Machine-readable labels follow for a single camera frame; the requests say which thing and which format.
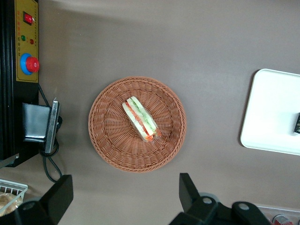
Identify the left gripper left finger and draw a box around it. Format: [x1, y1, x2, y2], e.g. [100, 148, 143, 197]
[13, 174, 74, 225]

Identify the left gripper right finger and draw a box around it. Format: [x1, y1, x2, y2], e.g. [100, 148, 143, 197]
[168, 172, 233, 225]

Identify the triangle sandwich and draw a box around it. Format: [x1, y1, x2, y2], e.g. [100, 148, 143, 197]
[121, 96, 162, 143]

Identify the brown woven round basket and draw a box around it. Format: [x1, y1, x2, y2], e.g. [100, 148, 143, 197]
[88, 76, 188, 173]

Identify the cream plastic serving tray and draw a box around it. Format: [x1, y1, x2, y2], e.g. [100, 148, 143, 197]
[240, 68, 300, 156]

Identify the bagged fried snack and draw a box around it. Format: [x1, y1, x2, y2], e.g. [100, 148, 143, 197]
[0, 192, 23, 216]

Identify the clear acrylic bottle rack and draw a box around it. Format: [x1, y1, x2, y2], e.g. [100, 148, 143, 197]
[256, 205, 300, 225]

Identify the red cola bottle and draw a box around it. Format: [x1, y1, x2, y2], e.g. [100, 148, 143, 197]
[272, 214, 295, 225]

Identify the yellow control panel box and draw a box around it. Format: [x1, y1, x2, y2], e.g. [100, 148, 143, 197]
[0, 0, 39, 168]

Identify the small black glossy packet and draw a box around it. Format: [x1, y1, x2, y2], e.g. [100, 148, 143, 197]
[294, 112, 300, 135]

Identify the yellow emergency stop control panel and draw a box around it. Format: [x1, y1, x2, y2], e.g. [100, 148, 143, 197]
[14, 0, 40, 83]

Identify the black power cable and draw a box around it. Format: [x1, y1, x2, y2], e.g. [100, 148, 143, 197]
[38, 84, 63, 183]

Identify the white wire rack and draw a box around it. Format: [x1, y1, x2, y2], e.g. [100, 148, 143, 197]
[0, 179, 29, 218]

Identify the black box with metal bracket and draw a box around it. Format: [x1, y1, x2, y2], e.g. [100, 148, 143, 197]
[22, 97, 60, 154]

